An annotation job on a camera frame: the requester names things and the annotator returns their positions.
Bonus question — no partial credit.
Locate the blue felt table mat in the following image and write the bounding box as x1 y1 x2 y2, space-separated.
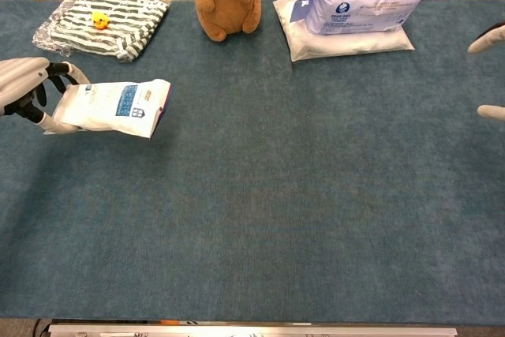
0 0 505 324

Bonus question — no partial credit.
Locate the striped garment in clear bag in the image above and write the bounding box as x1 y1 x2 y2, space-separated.
32 0 174 64

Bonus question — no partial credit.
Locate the aluminium table edge rail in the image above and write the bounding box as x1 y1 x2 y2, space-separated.
47 323 458 337

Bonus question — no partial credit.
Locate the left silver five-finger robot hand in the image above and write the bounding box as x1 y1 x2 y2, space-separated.
0 56 92 136

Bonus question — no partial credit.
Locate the white blue small package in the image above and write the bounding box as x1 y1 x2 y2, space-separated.
43 78 174 140

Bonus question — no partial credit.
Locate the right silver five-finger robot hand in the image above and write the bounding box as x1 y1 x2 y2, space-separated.
467 22 505 122

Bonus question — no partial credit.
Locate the white frosted plastic bag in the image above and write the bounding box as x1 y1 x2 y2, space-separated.
272 0 416 62

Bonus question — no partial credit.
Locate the brown capybara plush toy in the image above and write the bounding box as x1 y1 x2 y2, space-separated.
185 0 263 43

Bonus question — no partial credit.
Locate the small yellow duck toy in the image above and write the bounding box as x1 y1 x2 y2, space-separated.
91 11 110 31

